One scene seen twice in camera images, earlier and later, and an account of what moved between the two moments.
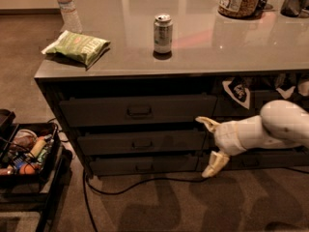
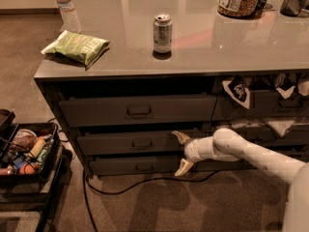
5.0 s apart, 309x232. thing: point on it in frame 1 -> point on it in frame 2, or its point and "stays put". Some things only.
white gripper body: x=228 y=137 -> x=190 y=151
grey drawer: x=137 y=110 stays put
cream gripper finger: x=210 y=125 -> x=182 y=138
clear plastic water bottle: x=70 y=20 stays put
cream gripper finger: x=217 y=162 -> x=184 y=166
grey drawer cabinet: x=129 y=88 stays put
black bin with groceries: x=29 y=151 stays put
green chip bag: x=81 y=47 stays put
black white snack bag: x=239 y=90 stays put
